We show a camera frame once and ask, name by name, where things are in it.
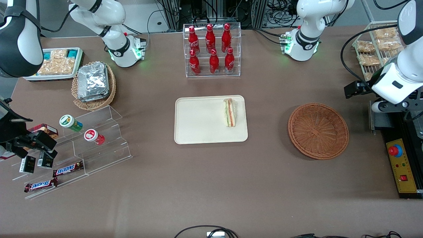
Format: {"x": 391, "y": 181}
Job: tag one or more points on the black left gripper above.
{"x": 363, "y": 88}

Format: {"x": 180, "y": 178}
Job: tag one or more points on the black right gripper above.
{"x": 10, "y": 131}

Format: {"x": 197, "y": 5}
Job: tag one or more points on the triangle sandwich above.
{"x": 230, "y": 114}

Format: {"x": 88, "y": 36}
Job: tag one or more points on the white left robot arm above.
{"x": 309, "y": 19}

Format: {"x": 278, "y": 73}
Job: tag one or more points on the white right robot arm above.
{"x": 112, "y": 19}

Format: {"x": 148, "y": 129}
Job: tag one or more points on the brown wicker basket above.
{"x": 318, "y": 131}

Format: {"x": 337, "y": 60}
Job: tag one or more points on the white snack tray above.
{"x": 33, "y": 78}

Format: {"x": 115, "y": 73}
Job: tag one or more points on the tan wicker basket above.
{"x": 96, "y": 105}

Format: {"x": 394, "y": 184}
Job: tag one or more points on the cream plastic tray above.
{"x": 201, "y": 119}

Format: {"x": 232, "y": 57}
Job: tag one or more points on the small black box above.
{"x": 27, "y": 164}
{"x": 45, "y": 161}

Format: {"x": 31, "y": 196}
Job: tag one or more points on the red brown small box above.
{"x": 48, "y": 129}

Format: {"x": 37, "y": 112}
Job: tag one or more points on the Snickers chocolate bar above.
{"x": 40, "y": 185}
{"x": 67, "y": 169}

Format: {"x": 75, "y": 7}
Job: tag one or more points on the grey metal box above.
{"x": 380, "y": 119}

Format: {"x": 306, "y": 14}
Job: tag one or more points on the green lidded cup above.
{"x": 70, "y": 123}

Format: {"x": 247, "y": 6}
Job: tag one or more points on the red lidded cup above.
{"x": 94, "y": 136}

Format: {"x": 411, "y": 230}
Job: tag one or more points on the clear acrylic stepped stand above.
{"x": 99, "y": 155}

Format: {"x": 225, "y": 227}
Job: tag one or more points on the red emergency stop button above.
{"x": 395, "y": 150}

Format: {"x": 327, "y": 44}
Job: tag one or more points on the beige snack pack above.
{"x": 66, "y": 65}
{"x": 46, "y": 67}
{"x": 58, "y": 53}

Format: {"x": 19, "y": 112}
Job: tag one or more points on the black yellow control box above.
{"x": 404, "y": 172}

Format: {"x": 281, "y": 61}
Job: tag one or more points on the silver foil pack stack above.
{"x": 93, "y": 81}

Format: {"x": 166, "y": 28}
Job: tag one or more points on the teal snack pack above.
{"x": 47, "y": 55}
{"x": 72, "y": 53}

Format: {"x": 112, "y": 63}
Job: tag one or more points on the red cola bottle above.
{"x": 210, "y": 38}
{"x": 229, "y": 60}
{"x": 214, "y": 62}
{"x": 226, "y": 37}
{"x": 194, "y": 62}
{"x": 193, "y": 40}

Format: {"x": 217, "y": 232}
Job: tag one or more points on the clear acrylic bottle rack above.
{"x": 236, "y": 36}

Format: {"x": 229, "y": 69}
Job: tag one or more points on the small white device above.
{"x": 215, "y": 234}

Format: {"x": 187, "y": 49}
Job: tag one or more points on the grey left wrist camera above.
{"x": 390, "y": 106}

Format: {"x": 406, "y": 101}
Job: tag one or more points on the aluminium frame post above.
{"x": 173, "y": 15}
{"x": 258, "y": 13}

